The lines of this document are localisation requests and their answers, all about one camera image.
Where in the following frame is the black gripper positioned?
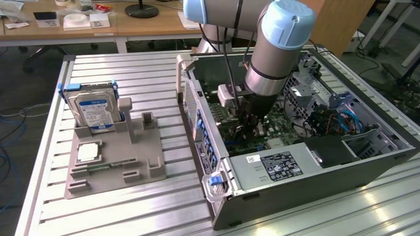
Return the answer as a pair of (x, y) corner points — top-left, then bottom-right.
(241, 92), (279, 123)

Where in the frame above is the green motherboard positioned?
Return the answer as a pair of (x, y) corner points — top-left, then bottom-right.
(207, 102), (305, 152)

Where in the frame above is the grey metal disk bay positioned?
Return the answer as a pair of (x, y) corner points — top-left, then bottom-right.
(339, 124), (402, 160)
(285, 70), (353, 118)

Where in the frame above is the silver chipset heat sink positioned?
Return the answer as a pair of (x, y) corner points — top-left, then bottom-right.
(265, 137), (291, 148)

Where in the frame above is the grey power supply unit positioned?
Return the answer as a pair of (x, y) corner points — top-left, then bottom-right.
(227, 144), (323, 191)

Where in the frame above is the black plastic shroud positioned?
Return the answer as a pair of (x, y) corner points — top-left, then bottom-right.
(302, 135), (359, 168)

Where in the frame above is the black metal PC case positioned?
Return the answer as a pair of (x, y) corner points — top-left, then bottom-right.
(174, 48), (420, 231)

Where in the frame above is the white paper stack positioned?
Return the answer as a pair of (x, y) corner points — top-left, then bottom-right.
(175, 11), (201, 30)

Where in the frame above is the wooden cabinet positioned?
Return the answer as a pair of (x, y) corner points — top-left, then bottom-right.
(307, 0), (377, 57)

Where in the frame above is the wooden desk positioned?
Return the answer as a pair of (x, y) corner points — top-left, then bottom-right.
(0, 0), (206, 54)

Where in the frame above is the hard disk with blue rails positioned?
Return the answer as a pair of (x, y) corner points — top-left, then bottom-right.
(57, 80), (121, 135)

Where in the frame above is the grey printed parts rack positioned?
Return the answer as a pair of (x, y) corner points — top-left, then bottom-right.
(63, 97), (167, 200)

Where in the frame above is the green RAM stick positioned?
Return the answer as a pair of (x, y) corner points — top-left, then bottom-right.
(85, 159), (126, 173)

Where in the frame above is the black round stand base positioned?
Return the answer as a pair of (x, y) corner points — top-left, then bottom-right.
(123, 0), (161, 19)

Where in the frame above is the silver CPU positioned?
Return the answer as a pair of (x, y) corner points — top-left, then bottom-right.
(77, 145), (101, 163)

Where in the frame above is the small white box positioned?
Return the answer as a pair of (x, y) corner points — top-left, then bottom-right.
(87, 12), (111, 29)

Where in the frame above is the red package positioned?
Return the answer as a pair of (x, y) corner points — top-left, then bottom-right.
(91, 2), (113, 13)

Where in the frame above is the white tape roll box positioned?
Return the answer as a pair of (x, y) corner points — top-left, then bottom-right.
(61, 13), (91, 31)

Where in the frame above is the black office chair base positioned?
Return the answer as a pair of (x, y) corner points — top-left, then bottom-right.
(18, 45), (71, 73)

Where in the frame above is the white box black lid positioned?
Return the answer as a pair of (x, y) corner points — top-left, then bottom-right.
(31, 11), (62, 29)

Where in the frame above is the white paper card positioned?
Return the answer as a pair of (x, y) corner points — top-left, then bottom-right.
(3, 22), (30, 30)

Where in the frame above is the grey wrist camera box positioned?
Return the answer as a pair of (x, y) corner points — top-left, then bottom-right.
(215, 84), (245, 108)

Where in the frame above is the black camera cable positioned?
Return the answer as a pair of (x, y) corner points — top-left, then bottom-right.
(221, 24), (239, 109)

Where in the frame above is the red wire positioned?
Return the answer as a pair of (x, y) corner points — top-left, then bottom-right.
(326, 113), (339, 135)

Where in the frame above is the blue data wire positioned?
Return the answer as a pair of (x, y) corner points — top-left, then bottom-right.
(338, 110), (363, 135)

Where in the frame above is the white table frame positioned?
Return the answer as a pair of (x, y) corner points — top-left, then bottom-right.
(358, 0), (420, 67)

